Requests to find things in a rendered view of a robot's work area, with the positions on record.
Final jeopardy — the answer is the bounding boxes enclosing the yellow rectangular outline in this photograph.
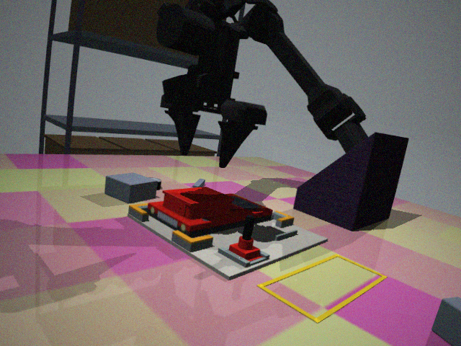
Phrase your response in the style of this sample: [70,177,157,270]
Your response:
[256,254,387,324]

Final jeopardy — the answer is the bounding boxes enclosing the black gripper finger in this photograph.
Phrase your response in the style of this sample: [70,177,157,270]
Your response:
[164,110,200,155]
[218,121,258,168]

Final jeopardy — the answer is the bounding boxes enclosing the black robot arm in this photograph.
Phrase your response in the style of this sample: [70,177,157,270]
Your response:
[156,0,368,153]

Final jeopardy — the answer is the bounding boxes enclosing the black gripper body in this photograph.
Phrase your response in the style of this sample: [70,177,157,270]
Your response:
[160,58,267,126]

